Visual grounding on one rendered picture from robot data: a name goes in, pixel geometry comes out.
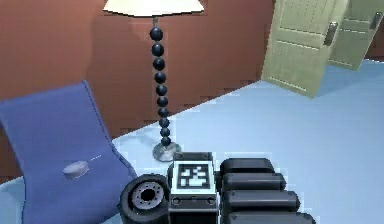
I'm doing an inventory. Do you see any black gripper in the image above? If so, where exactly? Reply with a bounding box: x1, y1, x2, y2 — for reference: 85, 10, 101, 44
119, 173, 172, 224

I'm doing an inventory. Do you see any blue armchair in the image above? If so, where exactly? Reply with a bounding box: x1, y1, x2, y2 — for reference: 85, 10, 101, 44
0, 79, 138, 224

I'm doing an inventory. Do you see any small grey remote control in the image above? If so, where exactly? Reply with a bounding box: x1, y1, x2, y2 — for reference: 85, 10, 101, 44
62, 154, 102, 180

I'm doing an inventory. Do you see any floor lamp with black balls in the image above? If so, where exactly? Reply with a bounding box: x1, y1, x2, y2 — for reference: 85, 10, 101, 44
102, 0, 206, 163

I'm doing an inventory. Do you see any pale green room door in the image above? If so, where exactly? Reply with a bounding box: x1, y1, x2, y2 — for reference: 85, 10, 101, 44
328, 0, 384, 72
260, 0, 350, 99

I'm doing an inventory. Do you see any dark door handle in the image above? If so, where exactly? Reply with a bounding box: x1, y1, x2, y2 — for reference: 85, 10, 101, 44
323, 21, 339, 47
370, 11, 384, 30

